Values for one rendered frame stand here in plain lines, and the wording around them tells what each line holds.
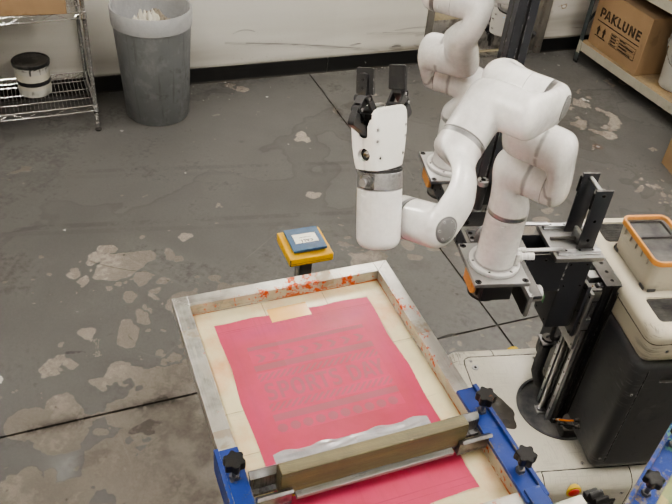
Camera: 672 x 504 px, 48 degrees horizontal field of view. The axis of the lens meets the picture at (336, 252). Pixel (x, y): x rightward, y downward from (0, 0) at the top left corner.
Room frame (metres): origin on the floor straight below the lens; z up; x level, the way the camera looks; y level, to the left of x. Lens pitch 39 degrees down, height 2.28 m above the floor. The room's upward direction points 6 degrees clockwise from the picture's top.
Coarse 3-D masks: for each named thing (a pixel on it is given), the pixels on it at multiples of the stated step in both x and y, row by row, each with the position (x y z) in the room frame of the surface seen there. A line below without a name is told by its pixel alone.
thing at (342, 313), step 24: (312, 312) 1.40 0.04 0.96; (336, 312) 1.41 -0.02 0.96; (360, 312) 1.42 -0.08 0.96; (384, 336) 1.34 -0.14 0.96; (384, 360) 1.26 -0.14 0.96; (408, 384) 1.19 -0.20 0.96; (384, 408) 1.11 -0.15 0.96; (408, 408) 1.12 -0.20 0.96; (432, 408) 1.13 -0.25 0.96; (456, 456) 1.00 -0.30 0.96; (384, 480) 0.93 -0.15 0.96; (408, 480) 0.93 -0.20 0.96; (432, 480) 0.94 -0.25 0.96; (456, 480) 0.94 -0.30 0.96
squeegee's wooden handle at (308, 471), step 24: (408, 432) 0.97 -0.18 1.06; (432, 432) 0.98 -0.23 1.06; (456, 432) 1.00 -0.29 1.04; (312, 456) 0.89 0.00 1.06; (336, 456) 0.89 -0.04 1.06; (360, 456) 0.91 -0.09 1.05; (384, 456) 0.93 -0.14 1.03; (408, 456) 0.95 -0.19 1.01; (288, 480) 0.85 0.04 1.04; (312, 480) 0.87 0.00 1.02
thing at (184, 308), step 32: (256, 288) 1.43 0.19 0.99; (288, 288) 1.45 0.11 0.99; (320, 288) 1.49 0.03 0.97; (384, 288) 1.51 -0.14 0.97; (192, 320) 1.29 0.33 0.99; (416, 320) 1.38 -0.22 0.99; (192, 352) 1.19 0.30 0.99; (448, 384) 1.18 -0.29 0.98; (224, 416) 1.02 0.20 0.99; (224, 448) 0.94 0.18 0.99
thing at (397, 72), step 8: (392, 64) 1.15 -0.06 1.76; (400, 64) 1.14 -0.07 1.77; (392, 72) 1.14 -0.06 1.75; (400, 72) 1.13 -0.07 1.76; (392, 80) 1.14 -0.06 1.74; (400, 80) 1.13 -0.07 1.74; (392, 88) 1.13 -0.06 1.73; (400, 88) 1.12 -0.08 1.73; (400, 96) 1.13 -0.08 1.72; (408, 104) 1.13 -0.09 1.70
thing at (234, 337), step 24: (240, 336) 1.29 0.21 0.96; (264, 336) 1.30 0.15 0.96; (288, 336) 1.31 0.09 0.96; (240, 360) 1.21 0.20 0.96; (240, 384) 1.14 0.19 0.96; (264, 408) 1.08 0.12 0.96; (264, 432) 1.01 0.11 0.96; (288, 432) 1.02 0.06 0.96; (312, 432) 1.03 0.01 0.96; (336, 432) 1.03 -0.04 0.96; (264, 456) 0.95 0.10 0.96
